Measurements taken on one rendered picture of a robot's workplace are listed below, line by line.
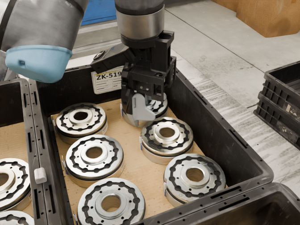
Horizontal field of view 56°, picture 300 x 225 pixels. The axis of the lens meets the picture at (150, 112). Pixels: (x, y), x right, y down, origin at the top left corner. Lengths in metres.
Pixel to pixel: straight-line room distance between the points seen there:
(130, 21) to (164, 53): 0.08
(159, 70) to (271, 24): 2.69
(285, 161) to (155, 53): 0.46
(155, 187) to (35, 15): 0.32
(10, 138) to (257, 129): 0.63
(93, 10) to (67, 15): 2.06
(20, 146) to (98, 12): 1.96
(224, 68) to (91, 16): 1.18
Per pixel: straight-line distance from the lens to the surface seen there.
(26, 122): 0.51
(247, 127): 0.85
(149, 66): 0.49
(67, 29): 0.40
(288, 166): 0.78
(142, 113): 0.55
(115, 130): 0.61
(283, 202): 0.42
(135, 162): 0.54
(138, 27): 0.43
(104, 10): 2.49
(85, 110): 0.61
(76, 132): 0.57
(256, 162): 0.44
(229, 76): 2.41
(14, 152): 0.62
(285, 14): 3.19
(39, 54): 0.38
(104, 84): 0.65
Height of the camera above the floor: 1.24
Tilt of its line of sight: 40 degrees down
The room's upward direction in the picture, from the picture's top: straight up
